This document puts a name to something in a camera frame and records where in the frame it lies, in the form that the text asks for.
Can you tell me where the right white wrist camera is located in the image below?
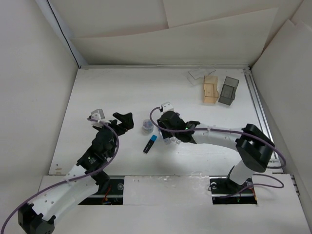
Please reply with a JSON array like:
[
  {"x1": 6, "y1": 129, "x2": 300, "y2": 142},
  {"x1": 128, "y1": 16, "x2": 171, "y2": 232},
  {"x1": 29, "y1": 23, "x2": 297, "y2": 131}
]
[{"x1": 160, "y1": 102, "x2": 174, "y2": 113}]

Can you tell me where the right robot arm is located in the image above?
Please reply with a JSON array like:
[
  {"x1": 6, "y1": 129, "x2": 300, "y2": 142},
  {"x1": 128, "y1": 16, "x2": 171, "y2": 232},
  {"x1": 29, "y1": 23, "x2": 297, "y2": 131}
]
[{"x1": 156, "y1": 111, "x2": 274, "y2": 192}]

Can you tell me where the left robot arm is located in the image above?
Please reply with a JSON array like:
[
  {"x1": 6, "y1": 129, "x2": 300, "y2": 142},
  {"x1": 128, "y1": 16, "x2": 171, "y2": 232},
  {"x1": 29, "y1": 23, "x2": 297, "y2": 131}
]
[{"x1": 18, "y1": 111, "x2": 134, "y2": 234}]

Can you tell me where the amber plastic container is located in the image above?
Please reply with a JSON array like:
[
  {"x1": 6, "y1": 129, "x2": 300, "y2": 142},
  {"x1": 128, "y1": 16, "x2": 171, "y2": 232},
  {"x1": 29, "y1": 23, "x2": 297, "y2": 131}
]
[{"x1": 203, "y1": 76, "x2": 219, "y2": 104}]

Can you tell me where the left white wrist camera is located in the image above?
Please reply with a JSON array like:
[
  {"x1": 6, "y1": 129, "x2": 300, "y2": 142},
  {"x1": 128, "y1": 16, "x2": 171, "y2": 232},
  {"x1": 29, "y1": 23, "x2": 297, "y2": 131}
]
[{"x1": 89, "y1": 109, "x2": 105, "y2": 128}]

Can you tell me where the grey smoked plastic container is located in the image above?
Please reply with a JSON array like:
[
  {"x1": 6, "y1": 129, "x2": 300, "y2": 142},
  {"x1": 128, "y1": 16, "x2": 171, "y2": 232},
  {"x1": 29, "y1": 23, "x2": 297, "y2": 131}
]
[{"x1": 218, "y1": 76, "x2": 239, "y2": 106}]

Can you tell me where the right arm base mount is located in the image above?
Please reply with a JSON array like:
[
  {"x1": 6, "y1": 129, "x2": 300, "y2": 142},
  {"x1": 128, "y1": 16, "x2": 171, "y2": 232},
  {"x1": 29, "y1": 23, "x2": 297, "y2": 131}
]
[{"x1": 207, "y1": 176, "x2": 257, "y2": 205}]

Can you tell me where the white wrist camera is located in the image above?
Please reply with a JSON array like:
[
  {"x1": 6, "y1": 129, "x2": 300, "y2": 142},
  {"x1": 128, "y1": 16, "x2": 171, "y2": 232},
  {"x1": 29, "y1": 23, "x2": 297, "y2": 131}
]
[
  {"x1": 160, "y1": 102, "x2": 174, "y2": 113},
  {"x1": 89, "y1": 109, "x2": 105, "y2": 128}
]

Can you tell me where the black blue-capped highlighter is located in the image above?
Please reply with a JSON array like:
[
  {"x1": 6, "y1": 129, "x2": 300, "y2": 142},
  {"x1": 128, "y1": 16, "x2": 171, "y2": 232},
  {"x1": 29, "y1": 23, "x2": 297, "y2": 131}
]
[{"x1": 143, "y1": 135, "x2": 157, "y2": 154}]

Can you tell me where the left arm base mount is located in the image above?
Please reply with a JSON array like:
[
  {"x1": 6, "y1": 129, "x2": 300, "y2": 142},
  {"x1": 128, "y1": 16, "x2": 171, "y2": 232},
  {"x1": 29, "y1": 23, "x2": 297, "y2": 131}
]
[{"x1": 79, "y1": 176, "x2": 124, "y2": 205}]

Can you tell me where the clear plastic container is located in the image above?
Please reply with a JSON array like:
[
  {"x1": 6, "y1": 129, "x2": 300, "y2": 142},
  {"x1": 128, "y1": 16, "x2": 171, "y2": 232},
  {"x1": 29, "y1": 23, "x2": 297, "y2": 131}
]
[{"x1": 186, "y1": 68, "x2": 215, "y2": 86}]

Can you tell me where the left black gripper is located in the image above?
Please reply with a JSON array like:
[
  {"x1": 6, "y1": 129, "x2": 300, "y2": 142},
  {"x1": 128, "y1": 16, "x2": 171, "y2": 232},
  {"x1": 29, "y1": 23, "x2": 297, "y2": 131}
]
[{"x1": 95, "y1": 113, "x2": 133, "y2": 157}]

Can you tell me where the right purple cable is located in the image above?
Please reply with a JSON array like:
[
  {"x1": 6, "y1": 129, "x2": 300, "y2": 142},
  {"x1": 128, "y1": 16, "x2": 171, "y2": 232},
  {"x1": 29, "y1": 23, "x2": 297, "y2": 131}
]
[{"x1": 149, "y1": 105, "x2": 287, "y2": 197}]

